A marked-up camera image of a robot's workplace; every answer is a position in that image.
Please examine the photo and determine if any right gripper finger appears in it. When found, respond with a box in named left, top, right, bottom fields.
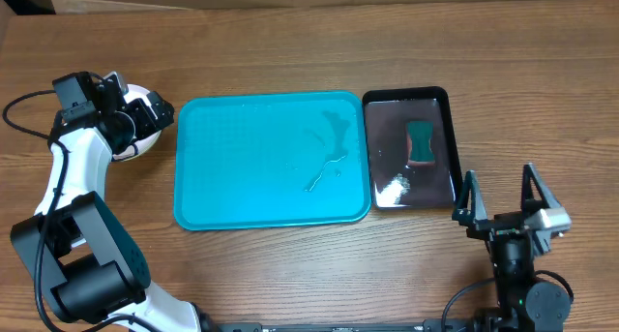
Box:
left=452, top=170, right=488, bottom=226
left=520, top=163, right=561, bottom=214

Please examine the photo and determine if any pink white plate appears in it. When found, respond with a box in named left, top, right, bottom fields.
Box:
left=112, top=84, right=173, bottom=162

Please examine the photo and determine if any green scrubbing sponge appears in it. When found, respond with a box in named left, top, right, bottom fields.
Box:
left=406, top=121, right=435, bottom=166

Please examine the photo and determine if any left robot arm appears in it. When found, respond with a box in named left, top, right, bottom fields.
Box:
left=10, top=72, right=218, bottom=331

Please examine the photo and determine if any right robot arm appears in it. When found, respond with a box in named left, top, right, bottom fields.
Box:
left=441, top=163, right=575, bottom=332

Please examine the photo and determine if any black rectangular tray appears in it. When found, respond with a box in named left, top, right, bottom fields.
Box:
left=362, top=86, right=463, bottom=210

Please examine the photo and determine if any teal plastic tray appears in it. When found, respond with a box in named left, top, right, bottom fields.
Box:
left=173, top=91, right=371, bottom=231

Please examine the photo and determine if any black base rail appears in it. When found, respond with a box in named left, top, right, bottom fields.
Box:
left=217, top=318, right=497, bottom=332

